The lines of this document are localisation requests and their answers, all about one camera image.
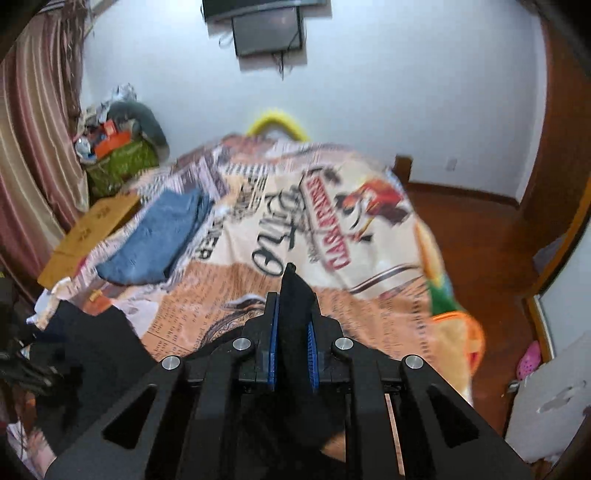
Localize white foam board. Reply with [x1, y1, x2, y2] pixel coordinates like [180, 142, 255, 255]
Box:
[503, 332, 591, 467]

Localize colourful bed sheet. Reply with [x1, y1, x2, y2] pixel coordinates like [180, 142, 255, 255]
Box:
[413, 222, 486, 411]

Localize wooden door frame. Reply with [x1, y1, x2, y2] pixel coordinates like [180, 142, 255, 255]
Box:
[517, 18, 591, 296]

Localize black wall cable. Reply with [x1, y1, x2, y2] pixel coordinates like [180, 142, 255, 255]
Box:
[272, 50, 296, 82]

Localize green patterned box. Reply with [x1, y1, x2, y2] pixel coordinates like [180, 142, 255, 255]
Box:
[85, 138, 160, 199]

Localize folded blue jeans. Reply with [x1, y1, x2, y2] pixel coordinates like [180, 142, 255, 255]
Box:
[96, 188, 215, 286]

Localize printed blanket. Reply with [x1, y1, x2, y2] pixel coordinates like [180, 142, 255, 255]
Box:
[28, 134, 481, 411]

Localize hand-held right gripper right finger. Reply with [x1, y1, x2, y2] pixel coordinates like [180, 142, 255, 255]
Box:
[305, 302, 533, 480]

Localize black pants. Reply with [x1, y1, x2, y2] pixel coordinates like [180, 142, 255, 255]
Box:
[28, 262, 348, 480]

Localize crumpled silver foil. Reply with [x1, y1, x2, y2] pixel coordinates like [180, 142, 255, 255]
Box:
[110, 83, 139, 103]

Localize wooden bedpost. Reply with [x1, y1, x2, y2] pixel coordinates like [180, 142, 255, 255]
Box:
[393, 156, 413, 188]

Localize brown cardboard box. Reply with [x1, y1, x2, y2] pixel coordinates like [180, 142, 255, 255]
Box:
[37, 193, 141, 289]

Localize yellow ring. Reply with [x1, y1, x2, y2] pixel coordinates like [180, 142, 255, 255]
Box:
[247, 108, 309, 141]

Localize striped pink curtain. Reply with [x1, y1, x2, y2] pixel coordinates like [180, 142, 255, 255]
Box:
[0, 0, 93, 287]

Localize black wall television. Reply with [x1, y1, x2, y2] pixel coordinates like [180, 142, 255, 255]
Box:
[202, 0, 332, 23]

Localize dark wall-mounted screen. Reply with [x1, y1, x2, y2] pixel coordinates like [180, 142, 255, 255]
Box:
[231, 8, 305, 58]

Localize orange box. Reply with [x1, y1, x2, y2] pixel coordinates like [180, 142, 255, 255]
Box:
[92, 121, 132, 158]

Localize pink shoe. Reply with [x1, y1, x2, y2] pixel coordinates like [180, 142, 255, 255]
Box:
[516, 340, 542, 380]

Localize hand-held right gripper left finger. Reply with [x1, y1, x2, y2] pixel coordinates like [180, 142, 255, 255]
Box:
[44, 292, 280, 480]

